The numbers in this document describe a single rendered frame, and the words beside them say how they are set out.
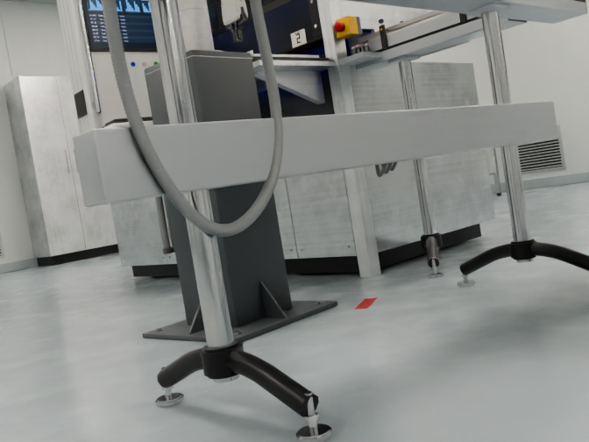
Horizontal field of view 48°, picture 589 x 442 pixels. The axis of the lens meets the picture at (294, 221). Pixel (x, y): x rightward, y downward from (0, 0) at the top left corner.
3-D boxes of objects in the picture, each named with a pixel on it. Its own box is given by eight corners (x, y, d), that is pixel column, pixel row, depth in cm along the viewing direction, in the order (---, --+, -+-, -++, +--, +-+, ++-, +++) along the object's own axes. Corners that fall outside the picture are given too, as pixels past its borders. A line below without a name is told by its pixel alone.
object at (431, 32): (353, 69, 270) (348, 31, 269) (378, 69, 281) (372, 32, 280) (507, 20, 220) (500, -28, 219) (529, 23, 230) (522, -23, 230)
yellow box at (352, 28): (349, 39, 266) (345, 21, 266) (362, 34, 261) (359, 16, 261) (336, 39, 261) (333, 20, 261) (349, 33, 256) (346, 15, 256)
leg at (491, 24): (519, 259, 208) (483, 13, 204) (546, 258, 201) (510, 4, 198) (504, 264, 202) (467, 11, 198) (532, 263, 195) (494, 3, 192)
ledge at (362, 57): (362, 65, 273) (361, 60, 273) (386, 57, 263) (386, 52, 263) (338, 64, 263) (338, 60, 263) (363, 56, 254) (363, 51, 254)
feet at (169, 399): (178, 394, 145) (167, 331, 145) (344, 431, 109) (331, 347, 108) (146, 406, 140) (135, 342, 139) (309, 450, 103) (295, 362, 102)
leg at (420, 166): (429, 247, 271) (401, 60, 267) (448, 246, 265) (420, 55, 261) (416, 252, 265) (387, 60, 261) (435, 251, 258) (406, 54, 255)
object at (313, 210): (245, 252, 487) (225, 132, 483) (498, 236, 336) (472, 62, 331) (123, 280, 420) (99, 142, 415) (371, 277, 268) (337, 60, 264)
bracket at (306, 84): (320, 103, 274) (315, 73, 273) (325, 103, 272) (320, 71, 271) (258, 107, 251) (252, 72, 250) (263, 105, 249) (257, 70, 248)
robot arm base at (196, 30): (193, 52, 200) (182, -10, 199) (156, 67, 213) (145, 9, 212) (238, 53, 214) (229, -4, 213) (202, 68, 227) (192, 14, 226)
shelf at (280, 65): (243, 101, 322) (242, 96, 322) (348, 66, 270) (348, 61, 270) (158, 104, 289) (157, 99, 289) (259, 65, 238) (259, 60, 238)
